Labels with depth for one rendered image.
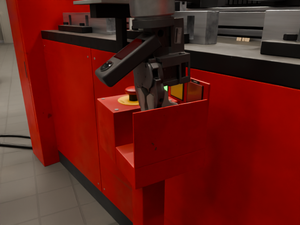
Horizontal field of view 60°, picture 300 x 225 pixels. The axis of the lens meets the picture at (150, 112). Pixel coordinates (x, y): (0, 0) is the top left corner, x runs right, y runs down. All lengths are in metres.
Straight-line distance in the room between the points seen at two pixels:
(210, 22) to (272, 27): 0.20
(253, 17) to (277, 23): 0.33
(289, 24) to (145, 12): 0.37
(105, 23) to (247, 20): 0.61
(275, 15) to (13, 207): 1.47
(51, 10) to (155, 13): 1.32
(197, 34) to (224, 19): 0.28
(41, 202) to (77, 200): 0.19
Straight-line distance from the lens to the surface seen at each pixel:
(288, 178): 0.63
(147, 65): 0.44
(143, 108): 0.50
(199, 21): 0.83
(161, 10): 0.43
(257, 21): 1.02
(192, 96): 0.53
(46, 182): 1.76
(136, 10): 0.44
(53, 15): 1.72
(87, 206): 1.51
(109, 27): 1.26
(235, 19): 1.07
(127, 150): 0.53
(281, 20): 0.70
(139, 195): 0.63
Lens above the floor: 0.96
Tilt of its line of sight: 21 degrees down
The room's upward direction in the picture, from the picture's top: straight up
